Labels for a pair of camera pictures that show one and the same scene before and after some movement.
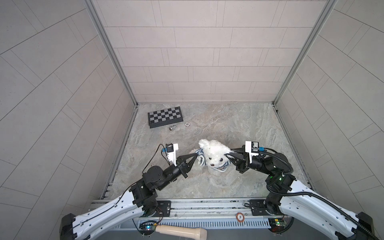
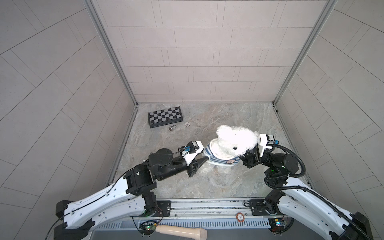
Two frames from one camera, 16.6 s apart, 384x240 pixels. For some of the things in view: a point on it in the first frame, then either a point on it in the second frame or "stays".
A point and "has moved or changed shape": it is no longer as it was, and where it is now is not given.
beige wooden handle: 194,232 stays
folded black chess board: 165,117 stays
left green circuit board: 147,227 stays
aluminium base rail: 213,214 stays
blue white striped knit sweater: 202,161 has moved or changed shape
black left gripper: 184,169 → 191,168
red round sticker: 240,217 stays
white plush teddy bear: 214,153 → 233,142
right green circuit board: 278,225 stays
